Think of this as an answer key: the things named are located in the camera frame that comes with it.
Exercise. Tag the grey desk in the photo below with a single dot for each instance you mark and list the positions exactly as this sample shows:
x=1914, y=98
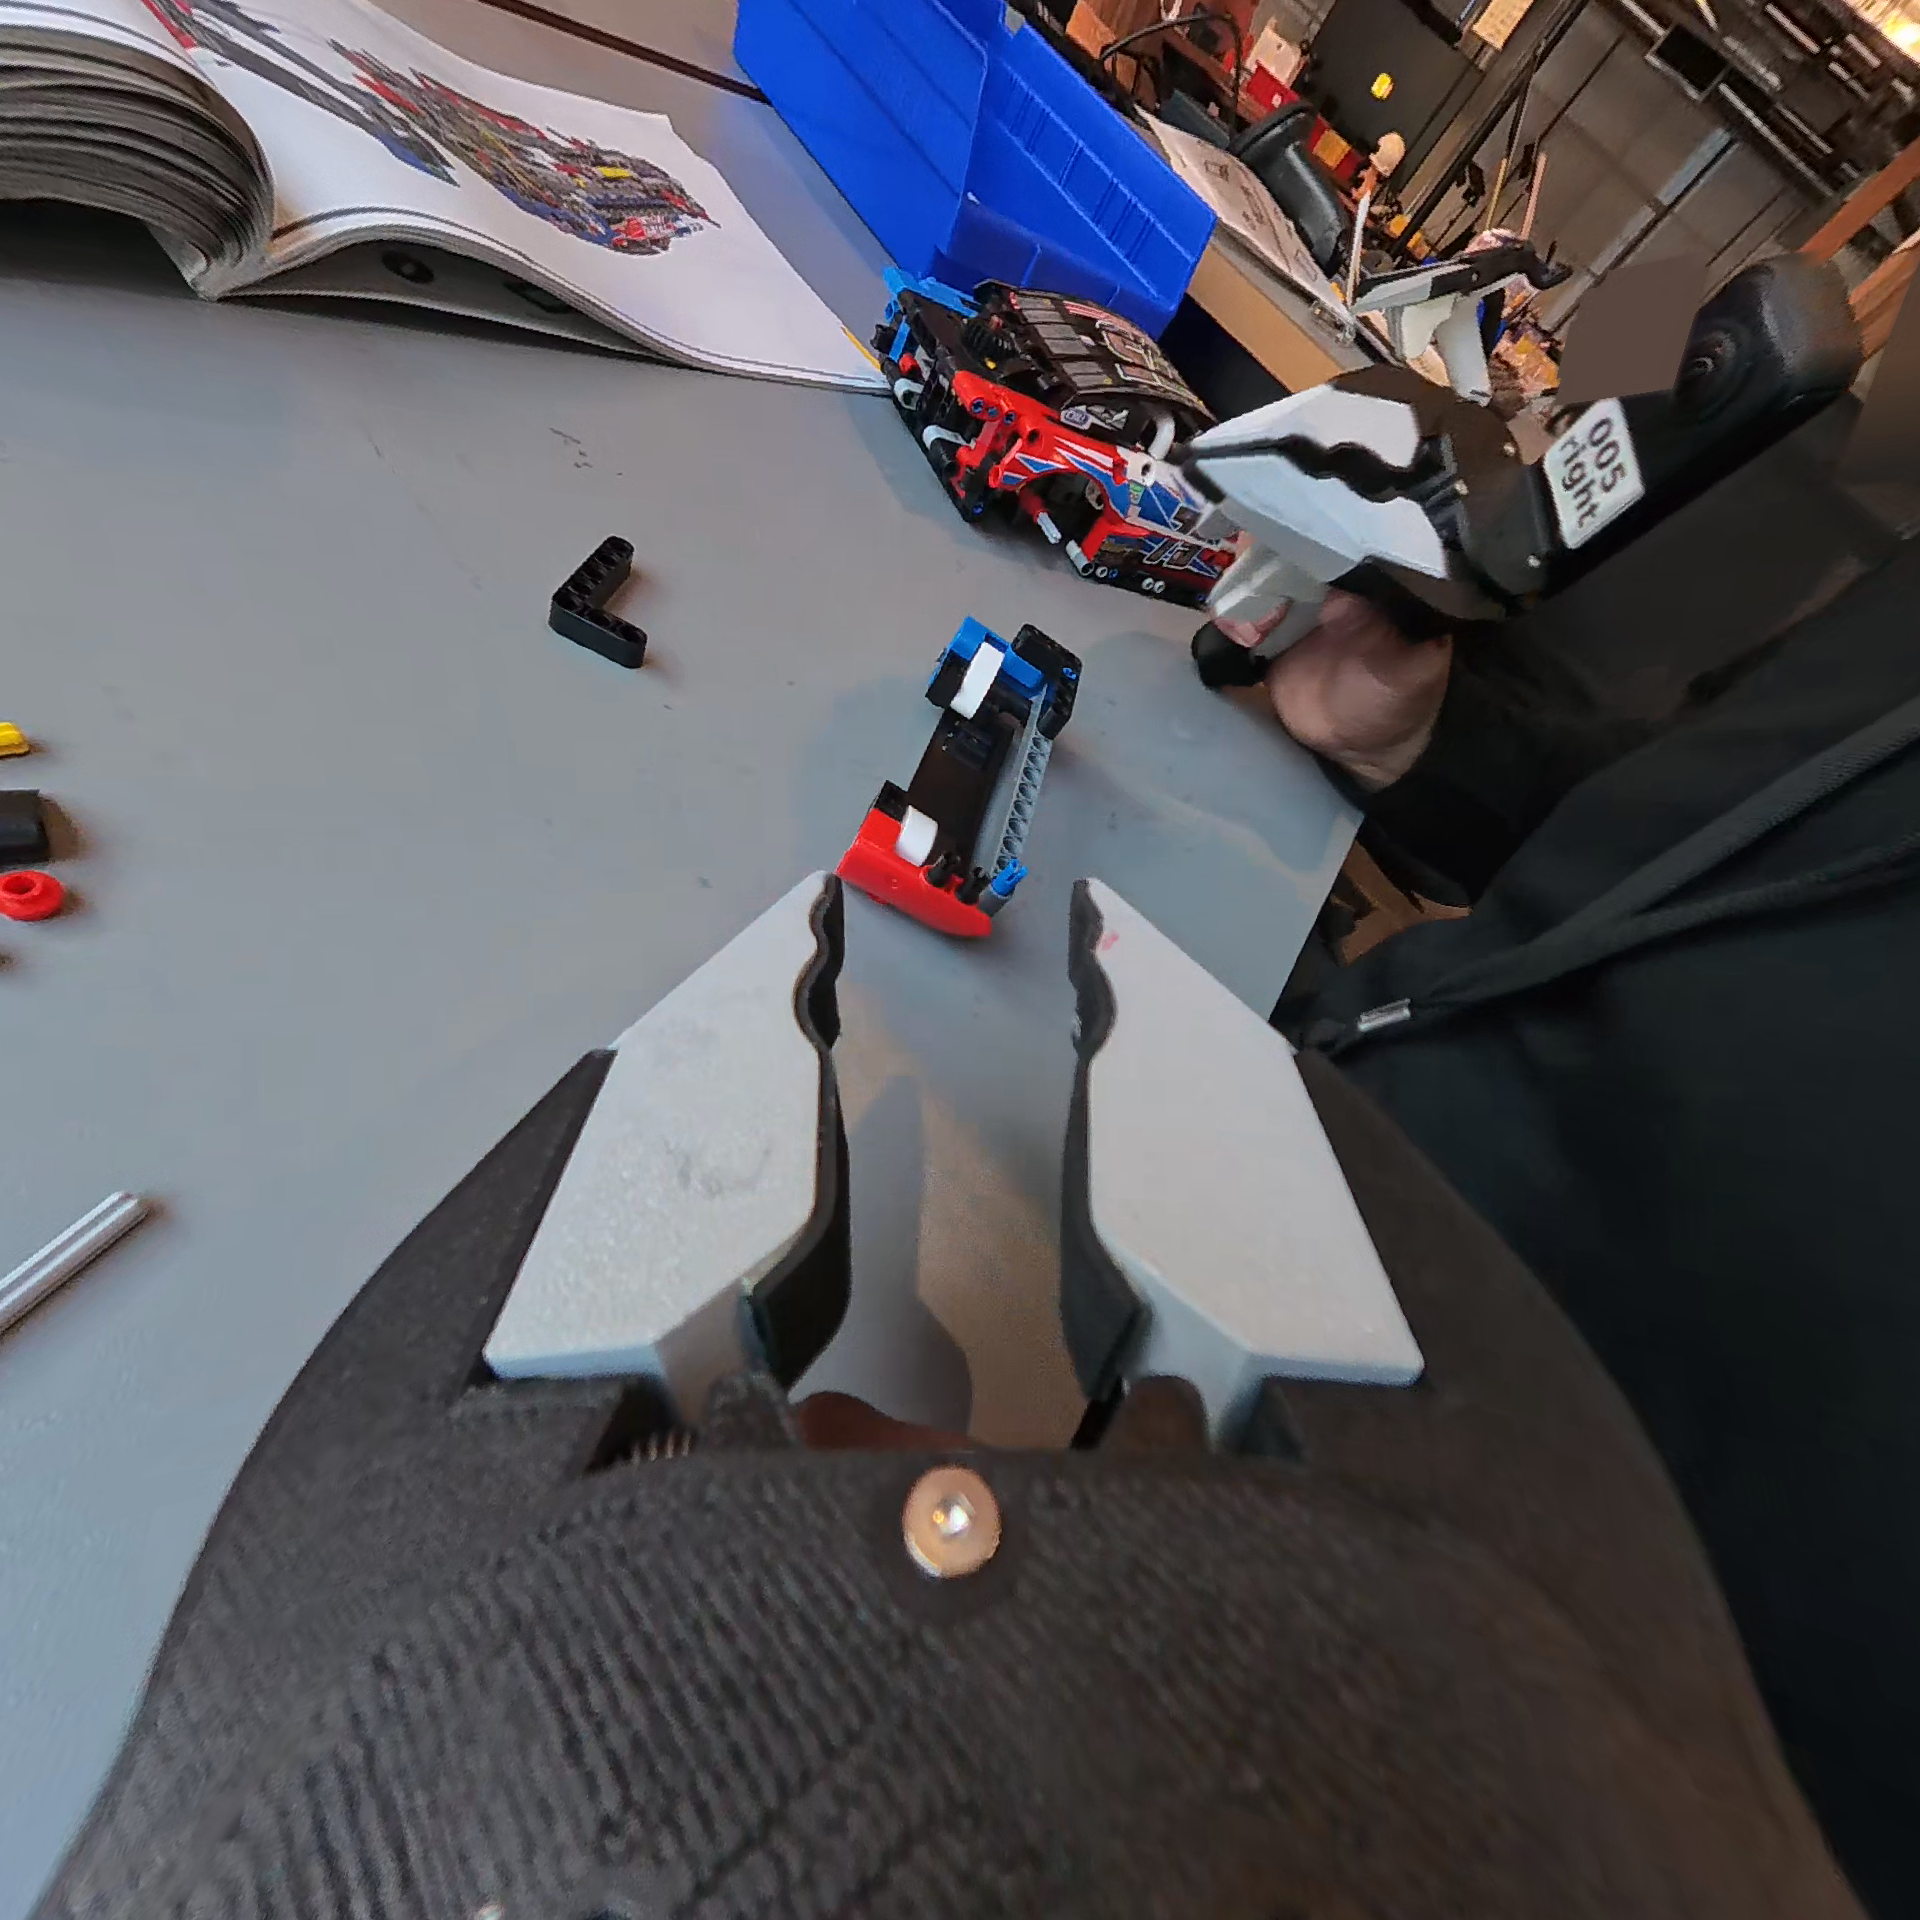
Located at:
x=361, y=901

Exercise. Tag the grey axle piece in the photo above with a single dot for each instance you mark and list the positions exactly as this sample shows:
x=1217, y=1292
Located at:
x=66, y=1256

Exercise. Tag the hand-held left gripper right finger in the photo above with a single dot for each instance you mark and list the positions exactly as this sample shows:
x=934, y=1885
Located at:
x=1232, y=1201

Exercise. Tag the open instruction booklet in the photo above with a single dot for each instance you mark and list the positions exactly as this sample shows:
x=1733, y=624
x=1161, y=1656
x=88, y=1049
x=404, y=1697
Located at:
x=451, y=149

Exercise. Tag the blue storage bin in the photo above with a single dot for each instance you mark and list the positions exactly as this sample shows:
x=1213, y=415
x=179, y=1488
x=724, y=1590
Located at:
x=962, y=121

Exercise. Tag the wooden workbench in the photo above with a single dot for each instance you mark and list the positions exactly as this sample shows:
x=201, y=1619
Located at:
x=1275, y=315

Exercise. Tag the person's black clothing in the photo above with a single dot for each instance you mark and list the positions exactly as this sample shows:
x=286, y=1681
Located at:
x=1709, y=1292

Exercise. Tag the person's right hand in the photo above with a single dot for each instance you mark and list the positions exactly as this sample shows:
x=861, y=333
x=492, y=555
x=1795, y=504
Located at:
x=1366, y=690

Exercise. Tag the small toy brick assembly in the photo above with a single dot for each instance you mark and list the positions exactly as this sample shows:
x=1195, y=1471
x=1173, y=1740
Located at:
x=977, y=764

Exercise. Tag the black angled brick piece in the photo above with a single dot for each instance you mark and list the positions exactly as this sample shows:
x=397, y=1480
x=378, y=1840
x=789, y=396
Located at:
x=589, y=602

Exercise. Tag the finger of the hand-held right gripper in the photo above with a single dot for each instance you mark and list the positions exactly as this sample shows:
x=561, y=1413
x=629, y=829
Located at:
x=1351, y=427
x=1379, y=549

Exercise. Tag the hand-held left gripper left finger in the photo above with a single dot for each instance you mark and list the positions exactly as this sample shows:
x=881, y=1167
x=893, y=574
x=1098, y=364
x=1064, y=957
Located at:
x=675, y=1201

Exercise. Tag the red black toy race car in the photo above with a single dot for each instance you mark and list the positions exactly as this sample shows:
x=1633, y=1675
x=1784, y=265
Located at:
x=1035, y=421

